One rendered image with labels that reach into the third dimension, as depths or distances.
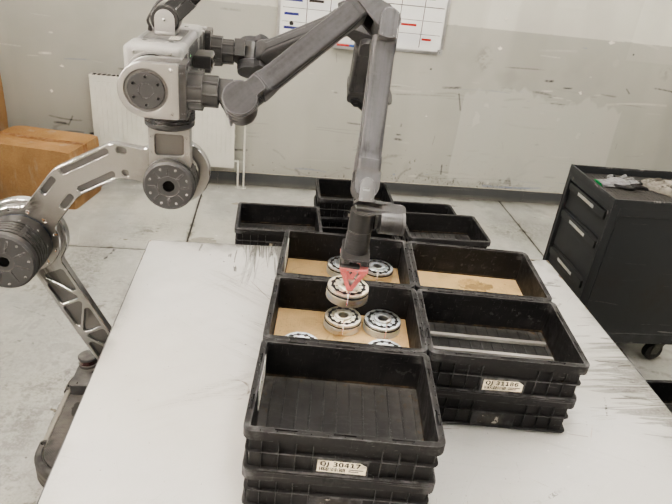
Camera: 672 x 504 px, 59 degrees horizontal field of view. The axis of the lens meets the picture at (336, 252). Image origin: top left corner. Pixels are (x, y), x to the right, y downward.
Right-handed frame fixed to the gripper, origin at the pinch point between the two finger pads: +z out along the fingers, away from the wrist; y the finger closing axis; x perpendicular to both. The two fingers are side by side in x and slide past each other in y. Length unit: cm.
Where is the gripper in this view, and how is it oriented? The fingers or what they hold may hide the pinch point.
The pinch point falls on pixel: (349, 282)
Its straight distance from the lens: 143.8
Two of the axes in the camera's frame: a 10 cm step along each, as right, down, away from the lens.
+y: 0.3, -4.8, 8.8
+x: -9.9, -1.4, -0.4
